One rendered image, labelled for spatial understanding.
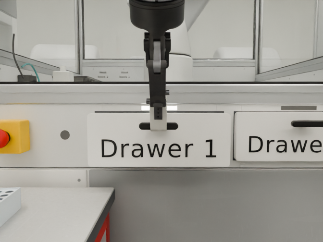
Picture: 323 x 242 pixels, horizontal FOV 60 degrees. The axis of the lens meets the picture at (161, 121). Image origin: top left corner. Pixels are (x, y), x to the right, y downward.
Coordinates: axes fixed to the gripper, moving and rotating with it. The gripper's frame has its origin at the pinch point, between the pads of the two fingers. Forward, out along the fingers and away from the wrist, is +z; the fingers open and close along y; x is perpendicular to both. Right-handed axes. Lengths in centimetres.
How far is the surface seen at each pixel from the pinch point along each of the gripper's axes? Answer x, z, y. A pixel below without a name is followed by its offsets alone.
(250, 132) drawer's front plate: -20.2, 10.5, 6.8
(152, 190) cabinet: 1.6, 22.8, 0.4
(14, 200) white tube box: 24.5, 9.9, -11.2
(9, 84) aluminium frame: 33.7, 2.8, 14.4
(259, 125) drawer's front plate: -22.2, 9.2, 7.7
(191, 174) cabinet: -7.3, 19.5, 2.7
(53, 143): 24.3, 13.8, 6.7
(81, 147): 17.8, 14.5, 6.2
